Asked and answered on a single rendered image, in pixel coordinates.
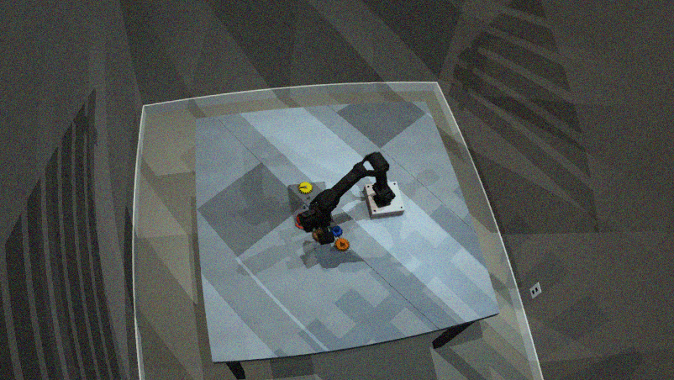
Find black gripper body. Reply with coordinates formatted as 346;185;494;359
317;217;334;245

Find yellow gear with black stripe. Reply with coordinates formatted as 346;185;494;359
298;182;313;194

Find brown gear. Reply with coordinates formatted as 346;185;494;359
312;229;323;242

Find orange gear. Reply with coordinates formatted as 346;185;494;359
334;238;350;251

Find dark blue gear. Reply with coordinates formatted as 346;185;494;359
331;225;343;237

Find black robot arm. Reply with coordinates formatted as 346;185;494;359
298;151;396;233

